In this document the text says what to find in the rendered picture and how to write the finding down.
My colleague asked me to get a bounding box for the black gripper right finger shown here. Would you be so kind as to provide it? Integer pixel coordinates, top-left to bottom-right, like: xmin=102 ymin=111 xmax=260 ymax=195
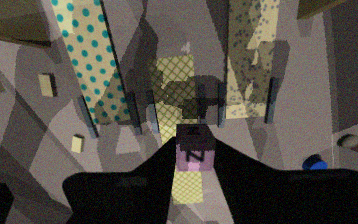
xmin=214 ymin=139 xmax=358 ymax=224

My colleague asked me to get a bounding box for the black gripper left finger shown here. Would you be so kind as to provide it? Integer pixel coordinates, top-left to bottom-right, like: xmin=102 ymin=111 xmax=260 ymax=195
xmin=62 ymin=136 xmax=176 ymax=224

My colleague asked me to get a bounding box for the beige strip with teal polka dots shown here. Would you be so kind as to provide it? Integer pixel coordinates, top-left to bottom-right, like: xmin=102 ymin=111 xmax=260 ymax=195
xmin=57 ymin=13 xmax=132 ymax=125

